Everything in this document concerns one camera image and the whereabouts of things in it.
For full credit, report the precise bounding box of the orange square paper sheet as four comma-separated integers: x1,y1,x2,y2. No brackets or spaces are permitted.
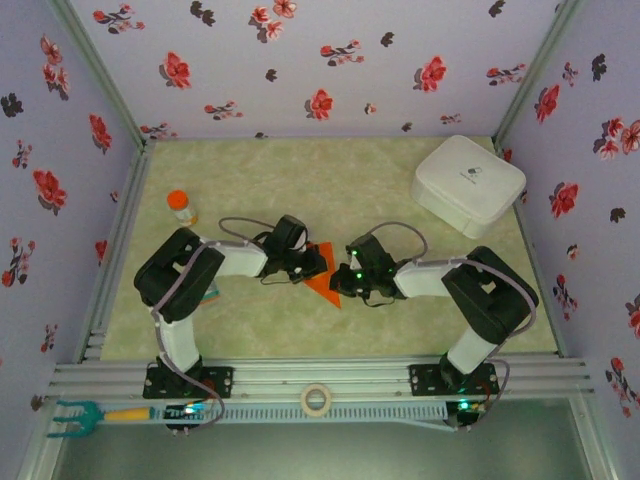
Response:
302,242,344,310

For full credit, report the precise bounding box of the white square storage case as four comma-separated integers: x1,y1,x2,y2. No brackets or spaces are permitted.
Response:
409,133,528,240

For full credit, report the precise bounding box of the orange-capped small bottle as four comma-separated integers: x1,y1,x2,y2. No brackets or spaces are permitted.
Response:
166,189,200,229

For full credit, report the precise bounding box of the white tape roll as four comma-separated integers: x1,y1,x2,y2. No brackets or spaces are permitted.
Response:
299,383,335,419

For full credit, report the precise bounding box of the thin black right camera cable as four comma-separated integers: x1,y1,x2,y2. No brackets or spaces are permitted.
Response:
362,294,406,309

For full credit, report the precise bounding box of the long aluminium frame rail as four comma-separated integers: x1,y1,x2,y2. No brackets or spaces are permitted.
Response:
49,355,596,401

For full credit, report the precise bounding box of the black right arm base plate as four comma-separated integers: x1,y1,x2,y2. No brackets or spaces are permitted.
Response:
408,363,501,399

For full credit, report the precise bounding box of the grey slotted cable duct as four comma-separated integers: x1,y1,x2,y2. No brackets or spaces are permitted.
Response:
162,403,449,424

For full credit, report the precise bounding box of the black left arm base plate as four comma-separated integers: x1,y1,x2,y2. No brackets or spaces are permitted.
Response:
142,364,236,400

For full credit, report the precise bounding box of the aluminium side frame rail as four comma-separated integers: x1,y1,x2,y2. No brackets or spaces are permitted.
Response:
74,144,156,361
512,199,571,359

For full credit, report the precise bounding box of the aluminium frame post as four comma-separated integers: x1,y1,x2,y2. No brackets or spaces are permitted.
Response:
492,0,586,151
47,0,156,151

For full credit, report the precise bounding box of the teal rake with yellow handle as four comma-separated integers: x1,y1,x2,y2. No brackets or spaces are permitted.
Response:
46,398,156,440

